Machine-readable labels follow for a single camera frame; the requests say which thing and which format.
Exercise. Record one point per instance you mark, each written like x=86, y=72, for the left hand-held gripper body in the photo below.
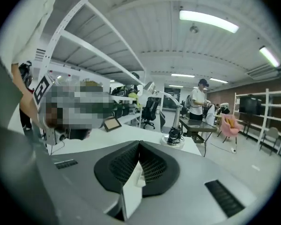
x=42, y=90

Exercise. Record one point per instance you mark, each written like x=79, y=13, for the pink chair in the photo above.
x=231, y=126

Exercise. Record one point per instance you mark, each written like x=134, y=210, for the white open shelf unit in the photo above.
x=267, y=116

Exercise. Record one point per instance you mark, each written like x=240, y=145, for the silver desk lamp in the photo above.
x=175, y=116

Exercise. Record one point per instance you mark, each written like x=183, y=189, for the dark-legged table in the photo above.
x=196, y=124

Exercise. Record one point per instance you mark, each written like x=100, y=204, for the ceiling light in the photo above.
x=219, y=80
x=268, y=56
x=208, y=21
x=182, y=75

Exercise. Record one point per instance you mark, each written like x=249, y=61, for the dark picture frame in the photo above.
x=112, y=124

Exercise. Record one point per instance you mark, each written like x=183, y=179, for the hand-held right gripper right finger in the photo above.
x=161, y=172

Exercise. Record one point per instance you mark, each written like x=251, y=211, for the black monitor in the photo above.
x=249, y=105

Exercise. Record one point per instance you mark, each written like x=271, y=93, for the grey chair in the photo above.
x=270, y=136

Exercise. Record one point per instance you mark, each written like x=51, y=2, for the yellow-green cloth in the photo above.
x=133, y=95

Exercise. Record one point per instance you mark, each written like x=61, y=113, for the ceiling smoke detector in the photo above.
x=194, y=28

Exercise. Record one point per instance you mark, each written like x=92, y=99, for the person's white shirt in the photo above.
x=30, y=20

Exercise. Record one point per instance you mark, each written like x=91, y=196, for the grey rectangular box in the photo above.
x=131, y=200

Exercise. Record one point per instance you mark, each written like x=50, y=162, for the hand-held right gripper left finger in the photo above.
x=112, y=172

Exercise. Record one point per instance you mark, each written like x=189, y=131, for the white table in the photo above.
x=131, y=135

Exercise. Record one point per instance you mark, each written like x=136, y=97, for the person's left forearm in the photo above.
x=25, y=95

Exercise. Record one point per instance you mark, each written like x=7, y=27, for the white perforated shelving rack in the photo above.
x=96, y=41

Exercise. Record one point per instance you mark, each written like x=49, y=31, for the black office chair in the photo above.
x=150, y=111

